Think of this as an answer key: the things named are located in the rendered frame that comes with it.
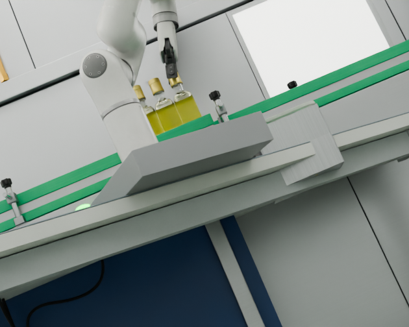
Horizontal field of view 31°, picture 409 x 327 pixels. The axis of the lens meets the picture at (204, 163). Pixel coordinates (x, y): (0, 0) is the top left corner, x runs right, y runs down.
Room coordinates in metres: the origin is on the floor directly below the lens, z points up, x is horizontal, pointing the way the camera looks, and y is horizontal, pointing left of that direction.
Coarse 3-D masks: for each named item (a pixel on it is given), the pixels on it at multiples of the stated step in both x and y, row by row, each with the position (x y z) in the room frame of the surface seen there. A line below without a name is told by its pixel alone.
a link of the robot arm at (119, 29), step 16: (112, 0) 1.55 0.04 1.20; (128, 0) 1.55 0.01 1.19; (112, 16) 1.55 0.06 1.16; (128, 16) 1.56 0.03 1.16; (112, 32) 1.56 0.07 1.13; (128, 32) 1.58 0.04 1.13; (144, 32) 1.66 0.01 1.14; (112, 48) 1.63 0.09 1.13; (128, 48) 1.63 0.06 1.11; (144, 48) 1.69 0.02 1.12; (128, 64) 1.68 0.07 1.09
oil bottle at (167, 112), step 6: (162, 102) 2.01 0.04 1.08; (168, 102) 2.01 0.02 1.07; (156, 108) 2.01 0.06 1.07; (162, 108) 2.01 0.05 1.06; (168, 108) 2.01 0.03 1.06; (174, 108) 2.01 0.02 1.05; (162, 114) 2.01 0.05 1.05; (168, 114) 2.01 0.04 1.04; (174, 114) 2.01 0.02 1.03; (162, 120) 2.01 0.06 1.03; (168, 120) 2.01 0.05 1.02; (174, 120) 2.01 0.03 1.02; (180, 120) 2.01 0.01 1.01; (162, 126) 2.01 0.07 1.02; (168, 126) 2.01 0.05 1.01; (174, 126) 2.01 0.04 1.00
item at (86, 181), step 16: (176, 128) 1.90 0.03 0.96; (192, 128) 1.90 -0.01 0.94; (112, 160) 1.89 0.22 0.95; (64, 176) 1.89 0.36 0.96; (80, 176) 1.89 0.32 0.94; (96, 176) 1.90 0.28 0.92; (32, 192) 1.89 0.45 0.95; (48, 192) 1.89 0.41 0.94; (64, 192) 1.89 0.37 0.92; (80, 192) 1.89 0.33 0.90; (96, 192) 1.89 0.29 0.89; (0, 208) 1.88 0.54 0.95; (32, 208) 1.89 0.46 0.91; (48, 208) 1.89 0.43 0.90; (0, 224) 1.88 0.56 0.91
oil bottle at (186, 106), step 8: (176, 96) 2.01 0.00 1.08; (184, 96) 2.01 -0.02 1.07; (192, 96) 2.01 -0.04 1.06; (176, 104) 2.01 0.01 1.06; (184, 104) 2.01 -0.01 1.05; (192, 104) 2.01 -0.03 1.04; (184, 112) 2.01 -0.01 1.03; (192, 112) 2.01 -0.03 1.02; (184, 120) 2.01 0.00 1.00; (192, 120) 2.01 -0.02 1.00
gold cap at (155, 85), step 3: (156, 78) 2.03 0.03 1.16; (150, 81) 2.02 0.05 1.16; (153, 81) 2.02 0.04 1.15; (156, 81) 2.02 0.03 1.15; (159, 81) 2.03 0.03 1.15; (150, 84) 2.03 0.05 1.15; (153, 84) 2.02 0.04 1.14; (156, 84) 2.02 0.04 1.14; (159, 84) 2.03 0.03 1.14; (150, 87) 2.03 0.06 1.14; (153, 87) 2.02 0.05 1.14; (156, 87) 2.02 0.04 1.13; (159, 87) 2.02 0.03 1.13; (162, 87) 2.04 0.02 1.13; (153, 90) 2.02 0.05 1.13; (156, 90) 2.02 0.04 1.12; (159, 90) 2.02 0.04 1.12; (162, 90) 2.03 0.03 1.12; (153, 93) 2.03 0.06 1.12
